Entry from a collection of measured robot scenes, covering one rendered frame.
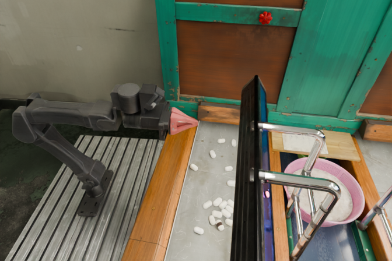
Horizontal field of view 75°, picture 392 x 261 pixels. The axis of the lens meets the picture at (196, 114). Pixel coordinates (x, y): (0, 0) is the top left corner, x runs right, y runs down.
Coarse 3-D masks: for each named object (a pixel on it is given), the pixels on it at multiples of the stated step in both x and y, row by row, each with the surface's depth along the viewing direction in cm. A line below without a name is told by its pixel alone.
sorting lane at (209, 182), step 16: (208, 128) 116; (224, 128) 116; (208, 144) 109; (224, 144) 109; (192, 160) 102; (208, 160) 102; (224, 160) 102; (192, 176) 97; (208, 176) 97; (224, 176) 97; (192, 192) 91; (208, 192) 91; (224, 192) 91; (192, 208) 87; (208, 208) 87; (224, 208) 87; (176, 224) 82; (192, 224) 82; (208, 224) 82; (224, 224) 82; (176, 240) 79; (192, 240) 79; (208, 240) 79; (224, 240) 79; (176, 256) 75; (192, 256) 75; (208, 256) 75; (224, 256) 75
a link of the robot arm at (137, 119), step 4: (124, 112) 70; (136, 112) 70; (140, 112) 70; (124, 116) 69; (128, 116) 69; (132, 116) 69; (136, 116) 69; (140, 116) 69; (124, 120) 69; (128, 120) 69; (132, 120) 69; (136, 120) 69; (140, 120) 69; (124, 124) 70; (128, 124) 70; (132, 124) 70; (136, 124) 70; (140, 124) 70; (140, 128) 71
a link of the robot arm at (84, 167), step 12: (36, 132) 74; (48, 132) 78; (36, 144) 78; (48, 144) 78; (60, 144) 80; (60, 156) 82; (72, 156) 83; (84, 156) 87; (72, 168) 86; (84, 168) 85; (96, 168) 89; (84, 180) 89; (96, 180) 88
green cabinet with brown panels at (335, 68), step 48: (192, 0) 87; (240, 0) 84; (288, 0) 82; (336, 0) 79; (384, 0) 77; (192, 48) 99; (240, 48) 95; (288, 48) 92; (336, 48) 89; (384, 48) 85; (192, 96) 113; (240, 96) 109; (288, 96) 104; (336, 96) 101; (384, 96) 98
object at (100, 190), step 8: (104, 176) 104; (112, 176) 105; (104, 184) 101; (88, 192) 94; (96, 192) 95; (104, 192) 98; (88, 200) 95; (96, 200) 95; (80, 208) 93; (88, 208) 93; (96, 208) 93; (88, 216) 92
